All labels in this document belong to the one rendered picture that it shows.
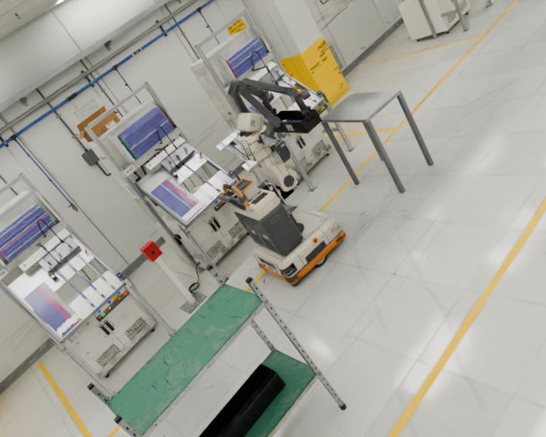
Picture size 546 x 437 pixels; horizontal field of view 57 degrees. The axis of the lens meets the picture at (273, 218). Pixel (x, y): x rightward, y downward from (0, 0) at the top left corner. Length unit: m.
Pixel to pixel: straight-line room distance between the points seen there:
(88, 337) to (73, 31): 3.56
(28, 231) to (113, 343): 1.28
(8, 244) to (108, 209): 2.01
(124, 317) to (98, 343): 0.32
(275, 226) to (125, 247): 3.00
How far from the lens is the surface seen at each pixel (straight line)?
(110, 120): 5.34
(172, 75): 6.95
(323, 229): 4.27
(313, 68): 7.58
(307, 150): 5.92
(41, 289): 4.76
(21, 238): 4.80
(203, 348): 2.64
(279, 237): 4.08
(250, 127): 4.04
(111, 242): 6.57
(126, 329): 5.04
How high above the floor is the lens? 2.35
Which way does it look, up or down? 25 degrees down
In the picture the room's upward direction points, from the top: 34 degrees counter-clockwise
